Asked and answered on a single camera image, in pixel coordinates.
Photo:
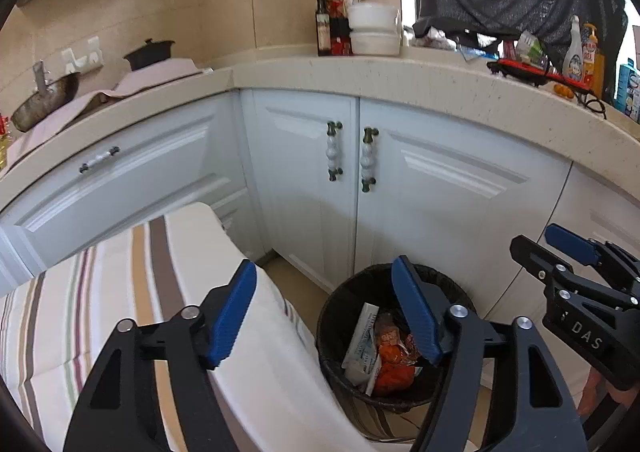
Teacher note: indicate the red box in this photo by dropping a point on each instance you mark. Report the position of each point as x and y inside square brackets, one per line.
[341, 37]

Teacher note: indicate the long white printed packet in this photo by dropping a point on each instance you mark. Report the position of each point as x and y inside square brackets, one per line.
[362, 342]

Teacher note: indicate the small orange fruit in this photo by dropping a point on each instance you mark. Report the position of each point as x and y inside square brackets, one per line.
[563, 90]

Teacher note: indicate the dark glass bottle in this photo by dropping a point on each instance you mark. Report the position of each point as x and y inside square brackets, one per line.
[323, 32]

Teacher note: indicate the red and black appliance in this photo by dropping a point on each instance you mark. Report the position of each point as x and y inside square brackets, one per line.
[525, 72]

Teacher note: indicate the green packet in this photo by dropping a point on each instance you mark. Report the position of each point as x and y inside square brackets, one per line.
[529, 47]

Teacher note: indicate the blue packet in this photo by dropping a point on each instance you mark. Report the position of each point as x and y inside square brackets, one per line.
[629, 92]

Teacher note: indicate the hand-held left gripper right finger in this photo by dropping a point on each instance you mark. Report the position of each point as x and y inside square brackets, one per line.
[417, 312]

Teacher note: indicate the steel wok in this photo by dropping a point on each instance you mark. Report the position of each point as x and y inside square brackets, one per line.
[47, 102]

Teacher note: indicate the orange pump bottle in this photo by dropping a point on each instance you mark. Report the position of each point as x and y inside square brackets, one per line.
[594, 62]

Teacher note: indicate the pink stove cover cloth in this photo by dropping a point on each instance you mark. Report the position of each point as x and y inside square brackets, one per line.
[150, 75]

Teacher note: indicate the white kitchen cabinets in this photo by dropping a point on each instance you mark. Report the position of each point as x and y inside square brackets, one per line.
[450, 202]

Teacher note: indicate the white lidded container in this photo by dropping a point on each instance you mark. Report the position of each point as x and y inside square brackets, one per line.
[375, 43]
[372, 16]

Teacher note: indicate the person's right hand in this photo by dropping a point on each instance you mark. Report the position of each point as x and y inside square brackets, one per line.
[595, 392]

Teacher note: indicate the white spray bottle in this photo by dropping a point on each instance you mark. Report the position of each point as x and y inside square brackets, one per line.
[573, 57]

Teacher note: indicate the black wicker trash bin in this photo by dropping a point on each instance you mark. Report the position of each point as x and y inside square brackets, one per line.
[345, 302]

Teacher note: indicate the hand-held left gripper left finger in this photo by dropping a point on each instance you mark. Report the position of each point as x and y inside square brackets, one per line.
[232, 317]

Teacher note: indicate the white double wall socket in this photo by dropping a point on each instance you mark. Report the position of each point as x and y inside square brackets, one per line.
[82, 55]

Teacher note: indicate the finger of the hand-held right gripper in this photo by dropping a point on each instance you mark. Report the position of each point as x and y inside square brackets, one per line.
[537, 259]
[570, 242]

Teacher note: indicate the yellow cooking oil bottle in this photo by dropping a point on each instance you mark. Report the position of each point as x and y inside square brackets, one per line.
[5, 142]

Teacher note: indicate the black lidded pot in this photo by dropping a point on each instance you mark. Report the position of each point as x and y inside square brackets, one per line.
[147, 57]

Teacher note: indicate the striped tablecloth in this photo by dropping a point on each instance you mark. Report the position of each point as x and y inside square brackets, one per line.
[150, 282]

